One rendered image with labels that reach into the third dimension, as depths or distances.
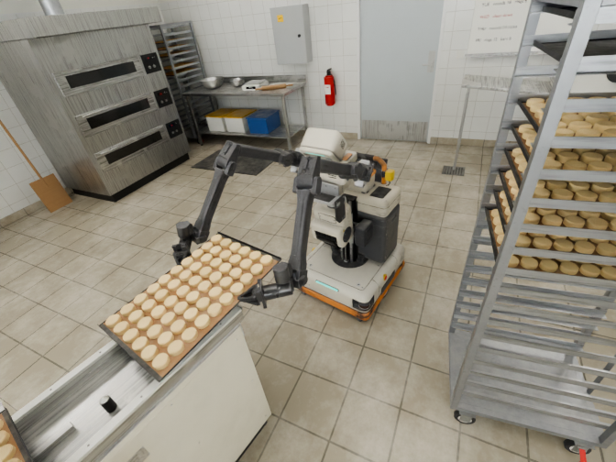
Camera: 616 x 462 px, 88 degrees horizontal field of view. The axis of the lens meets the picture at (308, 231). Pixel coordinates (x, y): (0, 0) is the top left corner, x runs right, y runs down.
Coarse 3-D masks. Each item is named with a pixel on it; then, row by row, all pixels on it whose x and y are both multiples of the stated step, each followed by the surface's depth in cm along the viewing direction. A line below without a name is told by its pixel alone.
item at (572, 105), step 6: (546, 102) 77; (570, 102) 75; (576, 102) 75; (582, 102) 75; (588, 102) 74; (594, 102) 74; (600, 102) 73; (606, 102) 73; (612, 102) 73; (564, 108) 76; (570, 108) 76; (576, 108) 76; (582, 108) 75; (588, 108) 75; (594, 108) 74; (600, 108) 74; (606, 108) 74; (612, 108) 73
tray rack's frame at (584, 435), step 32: (544, 0) 86; (576, 0) 67; (608, 0) 62; (480, 352) 180; (544, 352) 176; (512, 384) 164; (544, 384) 162; (512, 416) 152; (544, 416) 151; (576, 448) 146
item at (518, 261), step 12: (492, 216) 134; (516, 264) 109; (528, 264) 107; (540, 264) 108; (552, 264) 106; (564, 264) 106; (576, 264) 108; (588, 264) 105; (600, 264) 106; (588, 276) 102; (600, 276) 103; (612, 276) 100
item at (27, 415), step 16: (96, 352) 116; (112, 352) 118; (80, 368) 111; (96, 368) 115; (64, 384) 107; (80, 384) 112; (32, 400) 103; (48, 400) 104; (16, 416) 99; (32, 416) 102
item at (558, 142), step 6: (534, 138) 82; (558, 138) 80; (564, 138) 80; (570, 138) 80; (576, 138) 79; (582, 138) 79; (588, 138) 78; (594, 138) 78; (600, 138) 78; (606, 138) 77; (612, 138) 77; (552, 144) 81; (558, 144) 81; (564, 144) 81; (570, 144) 80; (576, 144) 80; (582, 144) 79; (588, 144) 79; (594, 144) 79; (600, 144) 78; (606, 144) 78; (612, 144) 77
